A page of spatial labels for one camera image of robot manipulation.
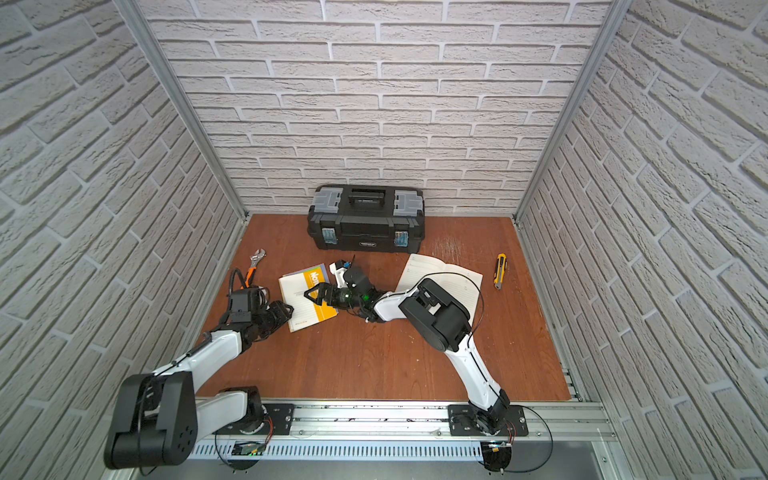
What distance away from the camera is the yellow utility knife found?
1016 millimetres

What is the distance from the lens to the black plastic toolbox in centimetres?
98

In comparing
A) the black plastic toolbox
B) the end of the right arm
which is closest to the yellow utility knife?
the black plastic toolbox

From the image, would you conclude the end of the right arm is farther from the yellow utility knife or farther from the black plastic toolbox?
the yellow utility knife

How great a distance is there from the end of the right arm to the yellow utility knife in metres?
A: 0.44

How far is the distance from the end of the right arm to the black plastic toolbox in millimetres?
167

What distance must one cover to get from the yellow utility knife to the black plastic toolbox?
0.29 metres

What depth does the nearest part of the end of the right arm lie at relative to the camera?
0.77 metres
